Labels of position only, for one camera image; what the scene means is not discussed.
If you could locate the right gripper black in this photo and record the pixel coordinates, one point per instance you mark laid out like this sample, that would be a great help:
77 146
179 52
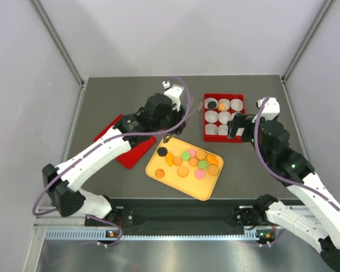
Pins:
240 120

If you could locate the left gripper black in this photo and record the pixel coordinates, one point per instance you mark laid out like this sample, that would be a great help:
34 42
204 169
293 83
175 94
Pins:
178 115

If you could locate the orange flower cookie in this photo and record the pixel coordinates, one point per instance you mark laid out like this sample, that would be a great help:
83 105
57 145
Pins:
222 107

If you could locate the metal tongs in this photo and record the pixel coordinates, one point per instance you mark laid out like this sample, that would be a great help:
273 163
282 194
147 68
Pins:
198 106

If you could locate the red cookie box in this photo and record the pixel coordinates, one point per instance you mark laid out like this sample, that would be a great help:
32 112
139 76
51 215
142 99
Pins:
215 127

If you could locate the black round cookie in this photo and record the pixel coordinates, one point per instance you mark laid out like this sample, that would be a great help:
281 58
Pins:
162 151
212 104

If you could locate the green round cookie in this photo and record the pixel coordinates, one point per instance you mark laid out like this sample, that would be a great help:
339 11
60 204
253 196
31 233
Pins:
185 155
202 164

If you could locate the pink round cookie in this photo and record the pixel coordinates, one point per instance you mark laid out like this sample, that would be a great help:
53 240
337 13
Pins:
199 174
192 152

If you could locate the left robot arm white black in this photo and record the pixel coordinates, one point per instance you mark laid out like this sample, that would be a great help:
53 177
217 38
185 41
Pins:
63 183

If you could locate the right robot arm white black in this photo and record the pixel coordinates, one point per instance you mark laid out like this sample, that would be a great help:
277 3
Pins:
271 142

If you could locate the orange fish cookie left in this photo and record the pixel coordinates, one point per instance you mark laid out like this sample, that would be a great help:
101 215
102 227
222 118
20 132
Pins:
169 158

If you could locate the orange fish cookie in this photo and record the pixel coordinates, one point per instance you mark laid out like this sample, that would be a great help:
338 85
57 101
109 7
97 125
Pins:
169 158
212 160

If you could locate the small tan round cookie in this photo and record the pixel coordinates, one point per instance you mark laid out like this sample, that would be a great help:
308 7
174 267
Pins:
177 161

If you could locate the tan round biscuit top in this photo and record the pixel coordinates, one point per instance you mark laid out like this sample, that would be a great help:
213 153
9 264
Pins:
201 155

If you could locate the orange fish cookie right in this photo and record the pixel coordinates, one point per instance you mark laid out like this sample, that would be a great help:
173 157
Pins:
212 160

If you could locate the small tan cookie centre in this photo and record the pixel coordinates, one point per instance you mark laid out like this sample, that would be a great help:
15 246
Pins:
193 162

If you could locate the yellow tray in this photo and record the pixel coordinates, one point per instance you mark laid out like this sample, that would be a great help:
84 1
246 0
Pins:
199 189

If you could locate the tan round biscuit right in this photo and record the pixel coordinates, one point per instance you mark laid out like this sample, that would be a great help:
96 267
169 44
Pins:
213 170

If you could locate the orange swirl cookie left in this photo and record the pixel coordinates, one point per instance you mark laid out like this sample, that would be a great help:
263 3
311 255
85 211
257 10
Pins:
159 173

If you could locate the red box lid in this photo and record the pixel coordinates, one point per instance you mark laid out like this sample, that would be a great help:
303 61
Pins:
132 157

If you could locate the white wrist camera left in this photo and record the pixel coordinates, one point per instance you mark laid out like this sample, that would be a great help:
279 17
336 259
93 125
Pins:
174 92

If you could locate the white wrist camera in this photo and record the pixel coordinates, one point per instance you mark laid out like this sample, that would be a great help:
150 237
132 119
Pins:
174 92
271 109

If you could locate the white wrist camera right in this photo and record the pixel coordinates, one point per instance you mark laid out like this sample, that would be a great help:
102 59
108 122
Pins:
271 109

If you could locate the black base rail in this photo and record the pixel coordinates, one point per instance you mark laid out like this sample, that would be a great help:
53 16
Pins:
187 218

